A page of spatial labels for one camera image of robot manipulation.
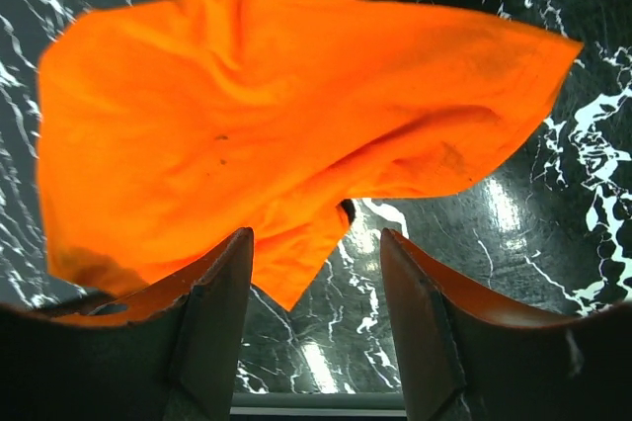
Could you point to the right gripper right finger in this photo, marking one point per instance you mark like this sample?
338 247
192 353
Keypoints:
457 341

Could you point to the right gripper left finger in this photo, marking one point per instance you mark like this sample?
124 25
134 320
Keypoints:
167 352

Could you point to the orange t shirt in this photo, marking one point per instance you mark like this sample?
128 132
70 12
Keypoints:
167 125

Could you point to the black marble pattern mat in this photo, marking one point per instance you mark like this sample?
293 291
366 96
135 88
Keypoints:
551 228

